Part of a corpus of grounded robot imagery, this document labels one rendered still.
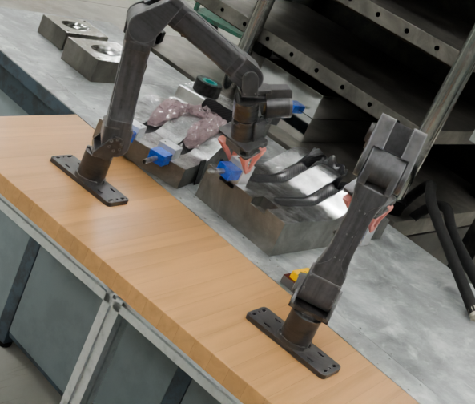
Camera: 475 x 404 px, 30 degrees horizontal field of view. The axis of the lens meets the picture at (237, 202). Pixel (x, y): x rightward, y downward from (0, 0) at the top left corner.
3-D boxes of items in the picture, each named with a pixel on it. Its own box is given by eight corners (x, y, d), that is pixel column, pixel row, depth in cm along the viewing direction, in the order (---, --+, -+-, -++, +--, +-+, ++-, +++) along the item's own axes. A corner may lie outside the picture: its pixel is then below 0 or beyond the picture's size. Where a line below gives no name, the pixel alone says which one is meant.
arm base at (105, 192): (82, 127, 201) (59, 128, 195) (141, 173, 192) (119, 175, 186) (70, 157, 204) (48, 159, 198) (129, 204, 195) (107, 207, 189)
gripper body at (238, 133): (238, 123, 205) (240, 98, 200) (267, 147, 200) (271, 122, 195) (217, 134, 202) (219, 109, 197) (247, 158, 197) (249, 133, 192)
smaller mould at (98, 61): (90, 82, 254) (98, 59, 251) (60, 58, 261) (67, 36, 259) (139, 85, 269) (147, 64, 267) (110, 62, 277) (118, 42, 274)
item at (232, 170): (209, 187, 198) (219, 167, 196) (195, 175, 201) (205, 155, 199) (245, 186, 209) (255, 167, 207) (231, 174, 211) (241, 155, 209)
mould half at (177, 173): (176, 189, 212) (194, 149, 208) (91, 137, 219) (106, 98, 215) (256, 155, 257) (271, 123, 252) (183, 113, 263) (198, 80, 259)
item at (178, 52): (385, 239, 262) (394, 222, 259) (120, 43, 328) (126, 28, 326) (498, 220, 327) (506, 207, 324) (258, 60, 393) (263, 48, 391)
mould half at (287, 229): (268, 256, 200) (293, 206, 195) (195, 195, 213) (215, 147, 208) (380, 238, 239) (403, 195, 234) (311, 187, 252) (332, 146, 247)
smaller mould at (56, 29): (60, 50, 268) (66, 32, 266) (37, 31, 275) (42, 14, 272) (102, 54, 281) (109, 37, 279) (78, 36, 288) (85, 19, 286)
